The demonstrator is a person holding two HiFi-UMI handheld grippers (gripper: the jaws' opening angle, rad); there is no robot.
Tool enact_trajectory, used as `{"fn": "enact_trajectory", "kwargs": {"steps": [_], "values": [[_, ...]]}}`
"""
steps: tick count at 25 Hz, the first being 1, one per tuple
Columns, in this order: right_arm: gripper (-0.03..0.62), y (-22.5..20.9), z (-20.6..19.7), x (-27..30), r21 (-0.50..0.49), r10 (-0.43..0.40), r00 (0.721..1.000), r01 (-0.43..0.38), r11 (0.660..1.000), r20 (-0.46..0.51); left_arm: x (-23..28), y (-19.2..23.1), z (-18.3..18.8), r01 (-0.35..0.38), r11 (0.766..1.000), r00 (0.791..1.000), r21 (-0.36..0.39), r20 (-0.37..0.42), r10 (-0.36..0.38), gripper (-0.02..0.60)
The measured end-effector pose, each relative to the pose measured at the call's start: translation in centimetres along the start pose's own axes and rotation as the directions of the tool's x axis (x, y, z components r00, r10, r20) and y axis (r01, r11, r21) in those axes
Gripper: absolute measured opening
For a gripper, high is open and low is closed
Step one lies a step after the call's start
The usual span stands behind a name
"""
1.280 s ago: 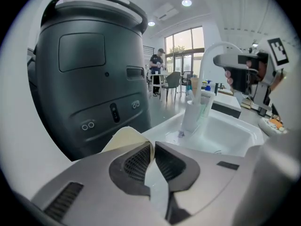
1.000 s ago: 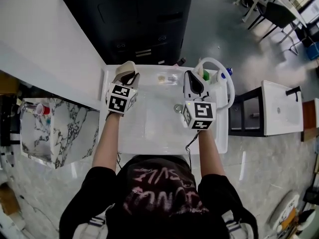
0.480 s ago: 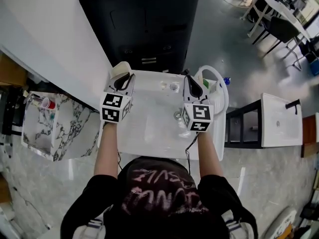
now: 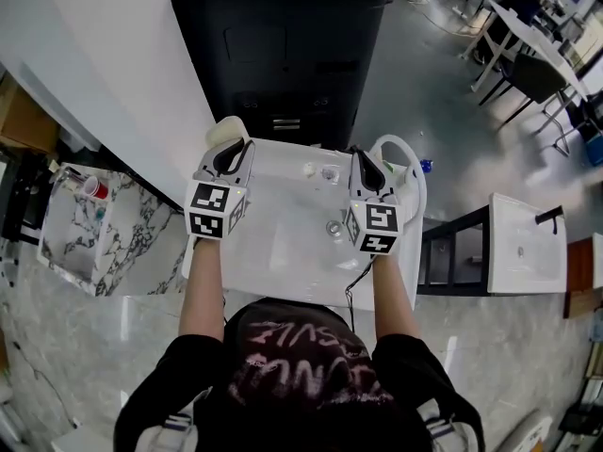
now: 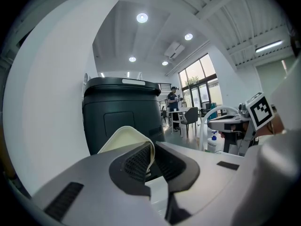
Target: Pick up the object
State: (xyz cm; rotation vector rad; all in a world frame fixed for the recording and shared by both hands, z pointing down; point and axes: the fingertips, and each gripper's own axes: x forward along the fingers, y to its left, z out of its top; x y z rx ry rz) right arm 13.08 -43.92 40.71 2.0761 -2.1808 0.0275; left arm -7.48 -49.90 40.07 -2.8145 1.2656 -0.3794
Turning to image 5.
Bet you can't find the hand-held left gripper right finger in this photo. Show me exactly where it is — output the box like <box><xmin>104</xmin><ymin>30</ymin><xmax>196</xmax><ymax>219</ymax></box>
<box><xmin>155</xmin><ymin>142</ymin><xmax>246</xmax><ymax>216</ymax></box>

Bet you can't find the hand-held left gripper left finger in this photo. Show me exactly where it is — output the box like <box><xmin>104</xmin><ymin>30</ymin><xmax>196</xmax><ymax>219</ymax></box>
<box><xmin>32</xmin><ymin>142</ymin><xmax>170</xmax><ymax>226</ymax></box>

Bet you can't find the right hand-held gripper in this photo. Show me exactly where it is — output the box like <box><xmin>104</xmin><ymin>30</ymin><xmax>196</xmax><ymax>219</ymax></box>
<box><xmin>207</xmin><ymin>91</ymin><xmax>276</xmax><ymax>151</ymax></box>

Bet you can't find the cream plastic tray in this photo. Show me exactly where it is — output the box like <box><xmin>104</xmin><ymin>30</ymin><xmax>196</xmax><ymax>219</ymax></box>
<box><xmin>97</xmin><ymin>125</ymin><xmax>156</xmax><ymax>174</ymax></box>

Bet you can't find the person's right forearm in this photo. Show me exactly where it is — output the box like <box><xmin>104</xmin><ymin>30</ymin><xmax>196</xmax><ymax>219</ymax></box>
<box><xmin>257</xmin><ymin>113</ymin><xmax>288</xmax><ymax>137</ymax></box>

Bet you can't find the person's right hand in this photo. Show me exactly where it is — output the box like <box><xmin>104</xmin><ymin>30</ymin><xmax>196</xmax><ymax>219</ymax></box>
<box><xmin>229</xmin><ymin>122</ymin><xmax>251</xmax><ymax>140</ymax></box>

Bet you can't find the white arched faucet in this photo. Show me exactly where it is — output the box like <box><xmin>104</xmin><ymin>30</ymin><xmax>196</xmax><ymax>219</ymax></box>
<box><xmin>199</xmin><ymin>105</ymin><xmax>239</xmax><ymax>152</ymax></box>

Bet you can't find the white bottle with blue pump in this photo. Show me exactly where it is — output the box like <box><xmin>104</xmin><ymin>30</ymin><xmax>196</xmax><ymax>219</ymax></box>
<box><xmin>206</xmin><ymin>130</ymin><xmax>222</xmax><ymax>153</ymax></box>

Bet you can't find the dark grey chair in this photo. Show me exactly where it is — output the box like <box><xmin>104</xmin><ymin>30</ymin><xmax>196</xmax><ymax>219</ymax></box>
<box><xmin>181</xmin><ymin>106</ymin><xmax>199</xmax><ymax>139</ymax></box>

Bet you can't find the long white table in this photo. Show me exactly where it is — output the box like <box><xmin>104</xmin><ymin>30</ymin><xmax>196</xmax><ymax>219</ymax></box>
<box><xmin>167</xmin><ymin>107</ymin><xmax>206</xmax><ymax>139</ymax></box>

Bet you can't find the large glass window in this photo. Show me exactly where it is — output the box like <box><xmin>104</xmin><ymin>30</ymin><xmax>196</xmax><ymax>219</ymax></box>
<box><xmin>178</xmin><ymin>53</ymin><xmax>224</xmax><ymax>111</ymax></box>

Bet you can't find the large dark green bin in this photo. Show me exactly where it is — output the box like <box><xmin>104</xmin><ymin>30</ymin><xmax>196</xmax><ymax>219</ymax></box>
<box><xmin>81</xmin><ymin>76</ymin><xmax>166</xmax><ymax>156</ymax></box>

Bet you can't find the ceiling air conditioner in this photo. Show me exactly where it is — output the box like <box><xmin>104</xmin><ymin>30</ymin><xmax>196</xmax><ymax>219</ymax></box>
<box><xmin>164</xmin><ymin>41</ymin><xmax>186</xmax><ymax>59</ymax></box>

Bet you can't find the ceiling tube light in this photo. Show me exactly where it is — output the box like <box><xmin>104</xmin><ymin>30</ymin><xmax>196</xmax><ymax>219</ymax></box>
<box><xmin>254</xmin><ymin>40</ymin><xmax>284</xmax><ymax>54</ymax></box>

